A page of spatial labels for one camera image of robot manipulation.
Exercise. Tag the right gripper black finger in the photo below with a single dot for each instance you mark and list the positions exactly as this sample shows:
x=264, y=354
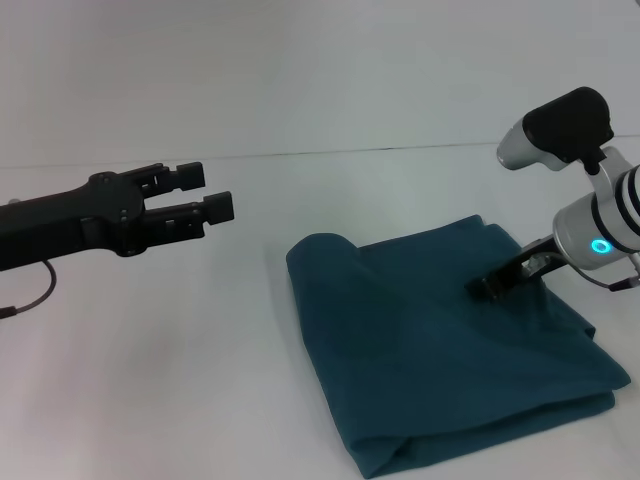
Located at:
x=482, y=290

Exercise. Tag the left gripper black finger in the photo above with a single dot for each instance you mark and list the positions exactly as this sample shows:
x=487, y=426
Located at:
x=185, y=176
x=210, y=212

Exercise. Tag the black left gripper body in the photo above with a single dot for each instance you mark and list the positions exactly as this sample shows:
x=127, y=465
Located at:
x=75, y=220

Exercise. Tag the teal FREE print T-shirt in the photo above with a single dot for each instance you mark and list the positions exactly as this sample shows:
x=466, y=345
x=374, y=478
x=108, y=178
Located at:
x=425, y=350

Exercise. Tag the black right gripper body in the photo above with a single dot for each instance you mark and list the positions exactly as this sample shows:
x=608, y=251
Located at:
x=530, y=262

